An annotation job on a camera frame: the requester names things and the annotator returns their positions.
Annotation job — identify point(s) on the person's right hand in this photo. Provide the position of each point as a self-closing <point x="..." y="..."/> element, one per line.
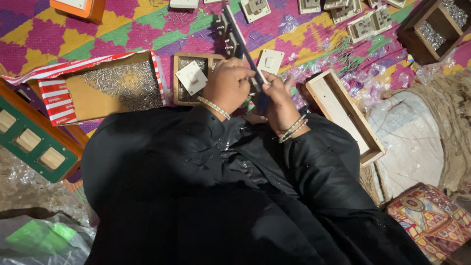
<point x="280" y="106"/>

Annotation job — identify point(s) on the person's left hand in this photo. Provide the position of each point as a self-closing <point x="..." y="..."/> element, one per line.
<point x="226" y="86"/>

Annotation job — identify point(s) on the person's left fingers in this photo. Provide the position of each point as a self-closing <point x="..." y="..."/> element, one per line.
<point x="245" y="75"/>

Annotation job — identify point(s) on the dark blue switch board panel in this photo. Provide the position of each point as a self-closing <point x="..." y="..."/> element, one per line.
<point x="239" y="40"/>

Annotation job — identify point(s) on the small wooden screw box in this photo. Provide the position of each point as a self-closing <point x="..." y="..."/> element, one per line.
<point x="182" y="96"/>

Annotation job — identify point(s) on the scattered loose screws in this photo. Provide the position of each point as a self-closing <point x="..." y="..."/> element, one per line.
<point x="176" y="18"/>

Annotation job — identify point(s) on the empty light wooden box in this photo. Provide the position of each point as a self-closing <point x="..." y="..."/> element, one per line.
<point x="340" y="110"/>

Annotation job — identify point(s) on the heap of long silver screws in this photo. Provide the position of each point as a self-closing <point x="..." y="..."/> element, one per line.
<point x="128" y="86"/>

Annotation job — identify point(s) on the crumpled clear plastic wrappers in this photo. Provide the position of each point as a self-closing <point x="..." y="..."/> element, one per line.
<point x="368" y="79"/>

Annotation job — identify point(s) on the person's black garment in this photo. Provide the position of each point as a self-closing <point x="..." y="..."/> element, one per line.
<point x="228" y="198"/>

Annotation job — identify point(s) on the colourful woven floor mat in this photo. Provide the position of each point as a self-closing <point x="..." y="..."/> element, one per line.
<point x="121" y="31"/>

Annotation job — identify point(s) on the white woven sack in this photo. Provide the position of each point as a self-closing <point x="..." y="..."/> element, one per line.
<point x="408" y="147"/>

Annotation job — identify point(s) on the red white striped cardboard box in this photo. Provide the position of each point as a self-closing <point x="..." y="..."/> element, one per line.
<point x="59" y="101"/>

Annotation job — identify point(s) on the dark wooden compartment box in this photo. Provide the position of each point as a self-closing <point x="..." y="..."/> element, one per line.
<point x="427" y="22"/>

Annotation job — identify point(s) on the brown jute sack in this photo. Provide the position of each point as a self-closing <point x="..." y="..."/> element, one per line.
<point x="458" y="128"/>

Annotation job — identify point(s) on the crumpled clear plastic sheet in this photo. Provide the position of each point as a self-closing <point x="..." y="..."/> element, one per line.
<point x="36" y="176"/>

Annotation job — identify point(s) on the colourful patterned bag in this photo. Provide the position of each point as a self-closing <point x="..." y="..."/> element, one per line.
<point x="432" y="221"/>

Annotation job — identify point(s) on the plastic bag with green packet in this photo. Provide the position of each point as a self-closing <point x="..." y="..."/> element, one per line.
<point x="40" y="239"/>

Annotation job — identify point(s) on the white wall switch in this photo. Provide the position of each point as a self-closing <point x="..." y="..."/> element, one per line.
<point x="184" y="3"/>
<point x="191" y="78"/>
<point x="271" y="60"/>

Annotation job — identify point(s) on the group of beige switch modules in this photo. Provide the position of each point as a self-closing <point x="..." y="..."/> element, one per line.
<point x="370" y="24"/>

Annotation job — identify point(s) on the orange wooden switch board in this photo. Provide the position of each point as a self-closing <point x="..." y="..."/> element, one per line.
<point x="86" y="8"/>

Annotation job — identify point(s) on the green panel wooden switch board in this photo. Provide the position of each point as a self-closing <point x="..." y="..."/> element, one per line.
<point x="35" y="140"/>

